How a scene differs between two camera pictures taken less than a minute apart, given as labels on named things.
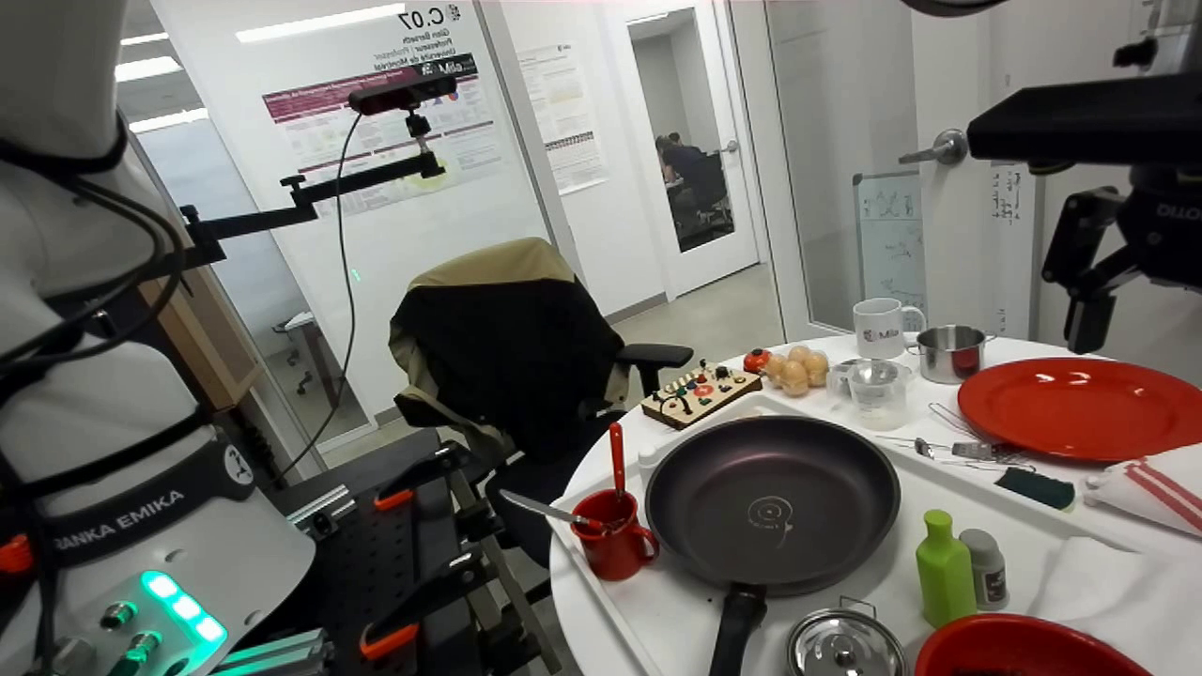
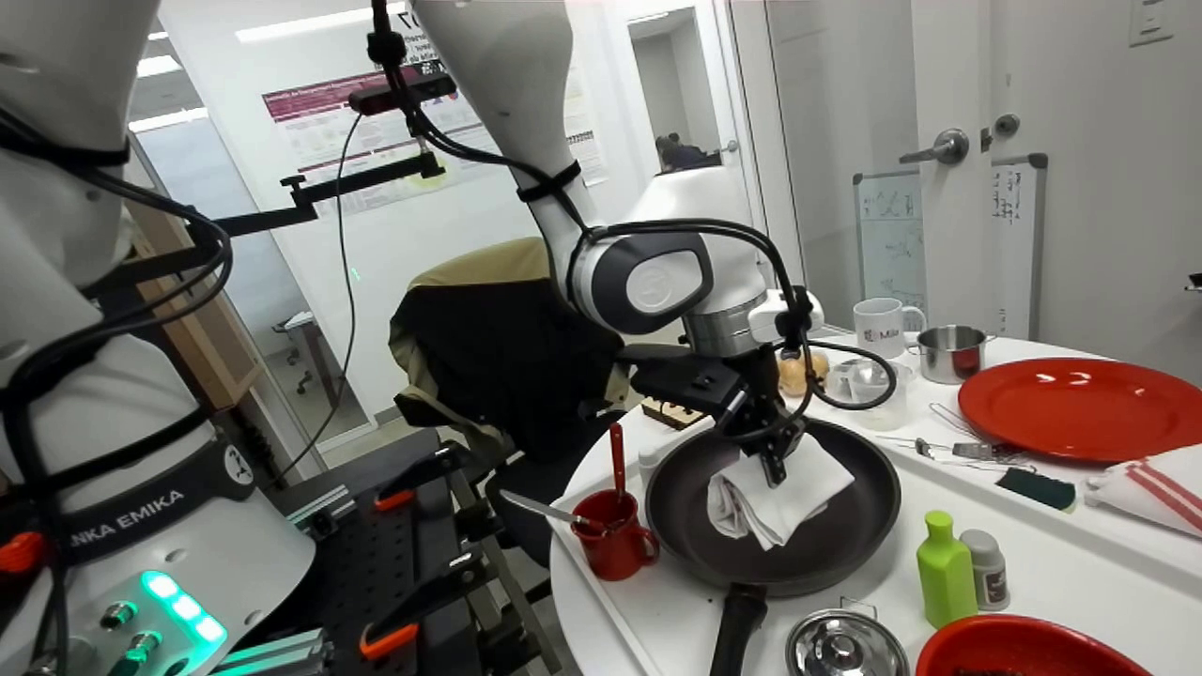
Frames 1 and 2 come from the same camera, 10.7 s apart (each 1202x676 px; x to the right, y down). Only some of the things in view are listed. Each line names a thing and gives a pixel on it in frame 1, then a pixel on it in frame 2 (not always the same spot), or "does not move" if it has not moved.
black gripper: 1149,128 → 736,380
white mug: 879,325 does not move
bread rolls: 797,371 does not move
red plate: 1079,412 does not move
